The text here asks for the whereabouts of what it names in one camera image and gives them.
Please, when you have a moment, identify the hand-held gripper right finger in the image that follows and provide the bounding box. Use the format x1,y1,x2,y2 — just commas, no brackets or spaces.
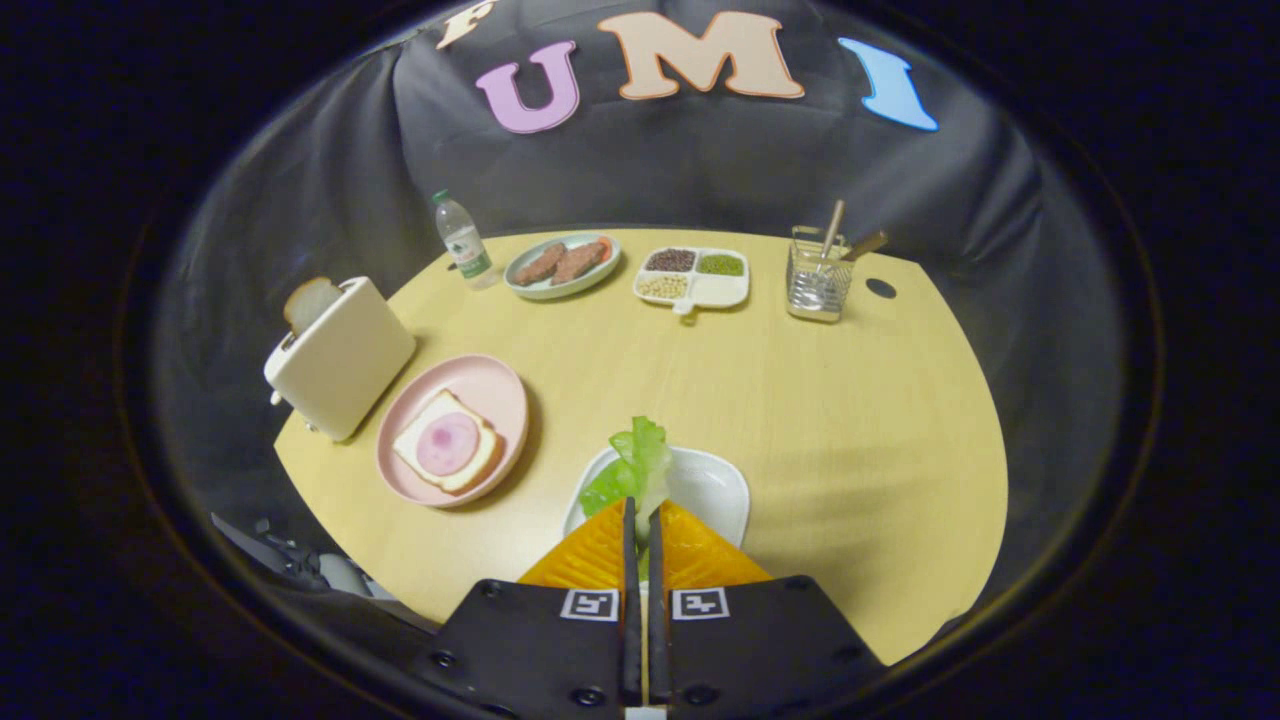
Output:
648,500,886,720

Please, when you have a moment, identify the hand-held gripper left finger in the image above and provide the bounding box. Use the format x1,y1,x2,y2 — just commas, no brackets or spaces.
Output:
415,497,641,720

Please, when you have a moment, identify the green lettuce leaf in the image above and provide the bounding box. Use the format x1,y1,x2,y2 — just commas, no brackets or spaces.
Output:
578,416,673,521

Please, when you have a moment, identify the toasted bread slice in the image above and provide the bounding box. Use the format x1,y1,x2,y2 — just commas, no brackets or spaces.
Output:
283,277,346,338

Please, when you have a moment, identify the white plate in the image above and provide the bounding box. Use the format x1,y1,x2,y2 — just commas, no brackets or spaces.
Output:
562,446,751,551

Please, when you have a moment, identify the bread slice with ham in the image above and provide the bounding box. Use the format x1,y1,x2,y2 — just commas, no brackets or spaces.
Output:
392,389,504,495

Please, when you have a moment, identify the pink ham slice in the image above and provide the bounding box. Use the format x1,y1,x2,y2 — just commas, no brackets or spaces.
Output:
416,411,482,478

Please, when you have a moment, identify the pink plate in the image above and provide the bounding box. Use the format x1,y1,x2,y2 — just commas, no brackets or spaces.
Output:
376,354,530,509

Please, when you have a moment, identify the white toaster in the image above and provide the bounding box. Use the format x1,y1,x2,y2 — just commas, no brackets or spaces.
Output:
263,276,417,444

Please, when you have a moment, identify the clear glass utensil holder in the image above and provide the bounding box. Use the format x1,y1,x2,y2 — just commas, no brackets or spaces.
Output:
785,226,856,323

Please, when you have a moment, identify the pale green plate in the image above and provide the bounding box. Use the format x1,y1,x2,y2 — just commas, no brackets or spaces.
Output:
503,233,622,301

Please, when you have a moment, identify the white divided grain tray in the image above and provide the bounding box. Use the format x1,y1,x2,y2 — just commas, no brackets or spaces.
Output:
633,246,751,317

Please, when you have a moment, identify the brown meat patty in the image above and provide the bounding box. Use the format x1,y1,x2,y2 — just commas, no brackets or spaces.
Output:
551,241,609,286
513,243,568,287

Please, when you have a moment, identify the clear plastic water bottle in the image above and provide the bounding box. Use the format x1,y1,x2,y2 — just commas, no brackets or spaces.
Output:
432,190,498,291

